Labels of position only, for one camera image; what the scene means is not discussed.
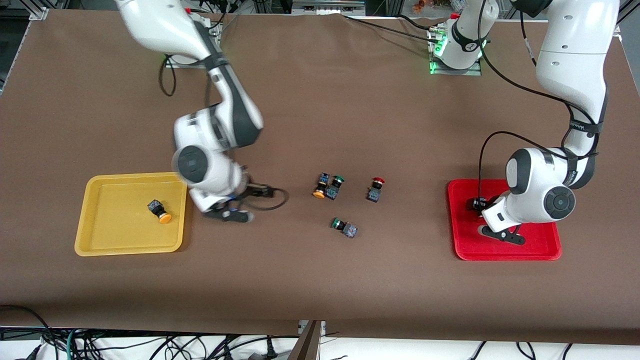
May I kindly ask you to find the red plastic tray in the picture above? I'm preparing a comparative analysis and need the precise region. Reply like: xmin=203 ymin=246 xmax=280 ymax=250
xmin=447 ymin=179 xmax=562 ymax=262

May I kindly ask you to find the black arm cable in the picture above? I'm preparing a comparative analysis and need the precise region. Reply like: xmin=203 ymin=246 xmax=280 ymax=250
xmin=477 ymin=0 xmax=601 ymax=201
xmin=158 ymin=52 xmax=290 ymax=212

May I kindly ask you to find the long black table cable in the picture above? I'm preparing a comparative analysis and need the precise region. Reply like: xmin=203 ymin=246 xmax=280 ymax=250
xmin=341 ymin=14 xmax=443 ymax=45

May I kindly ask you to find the green push button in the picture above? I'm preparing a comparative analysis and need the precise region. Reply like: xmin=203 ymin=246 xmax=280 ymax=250
xmin=325 ymin=175 xmax=346 ymax=201
xmin=331 ymin=217 xmax=359 ymax=239

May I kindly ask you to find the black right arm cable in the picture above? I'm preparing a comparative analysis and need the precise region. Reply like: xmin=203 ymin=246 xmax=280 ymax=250
xmin=158 ymin=52 xmax=290 ymax=212

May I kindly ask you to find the silver table bracket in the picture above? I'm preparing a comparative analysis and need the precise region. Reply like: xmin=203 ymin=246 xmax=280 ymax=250
xmin=298 ymin=320 xmax=327 ymax=337

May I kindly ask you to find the yellow push button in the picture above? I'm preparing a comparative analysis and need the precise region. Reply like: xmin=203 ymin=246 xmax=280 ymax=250
xmin=147 ymin=198 xmax=173 ymax=224
xmin=313 ymin=172 xmax=331 ymax=200

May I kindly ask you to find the yellow plastic tray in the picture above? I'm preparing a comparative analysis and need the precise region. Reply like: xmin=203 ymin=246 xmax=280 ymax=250
xmin=74 ymin=172 xmax=189 ymax=257

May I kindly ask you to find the brown table leg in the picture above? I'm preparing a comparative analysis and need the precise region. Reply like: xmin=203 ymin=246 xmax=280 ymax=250
xmin=287 ymin=320 xmax=321 ymax=360

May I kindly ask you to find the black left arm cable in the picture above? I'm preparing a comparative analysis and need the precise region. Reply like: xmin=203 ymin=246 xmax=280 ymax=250
xmin=477 ymin=0 xmax=601 ymax=201

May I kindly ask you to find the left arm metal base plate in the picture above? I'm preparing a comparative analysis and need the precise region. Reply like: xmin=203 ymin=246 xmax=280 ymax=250
xmin=428 ymin=27 xmax=483 ymax=76

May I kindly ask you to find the brown table cover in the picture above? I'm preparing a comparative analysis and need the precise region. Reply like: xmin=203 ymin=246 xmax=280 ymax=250
xmin=0 ymin=9 xmax=640 ymax=346

